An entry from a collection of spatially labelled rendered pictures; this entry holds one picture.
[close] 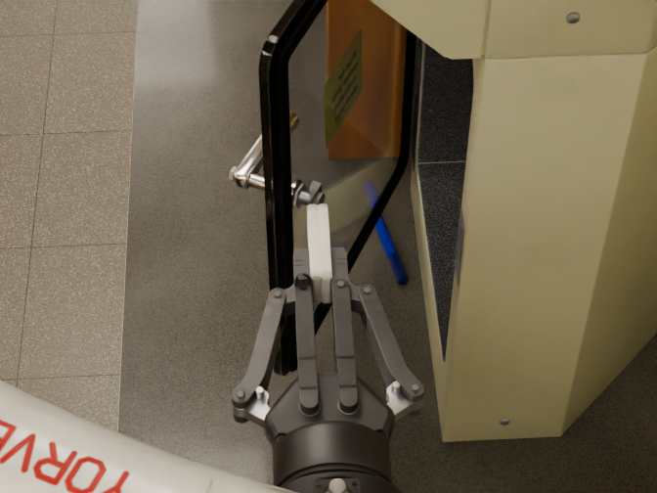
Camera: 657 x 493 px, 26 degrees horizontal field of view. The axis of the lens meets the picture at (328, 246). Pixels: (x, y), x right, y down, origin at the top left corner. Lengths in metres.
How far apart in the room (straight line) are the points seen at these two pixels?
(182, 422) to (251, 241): 0.23
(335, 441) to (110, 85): 2.22
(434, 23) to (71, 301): 1.79
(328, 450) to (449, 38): 0.28
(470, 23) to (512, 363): 0.39
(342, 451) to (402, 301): 0.56
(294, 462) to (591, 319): 0.40
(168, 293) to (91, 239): 1.32
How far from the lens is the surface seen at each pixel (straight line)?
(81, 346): 2.59
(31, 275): 2.72
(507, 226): 1.09
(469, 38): 0.95
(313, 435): 0.89
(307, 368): 0.94
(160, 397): 1.36
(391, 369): 0.95
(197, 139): 1.58
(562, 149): 1.04
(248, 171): 1.17
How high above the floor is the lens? 2.06
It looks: 49 degrees down
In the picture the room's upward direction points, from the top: straight up
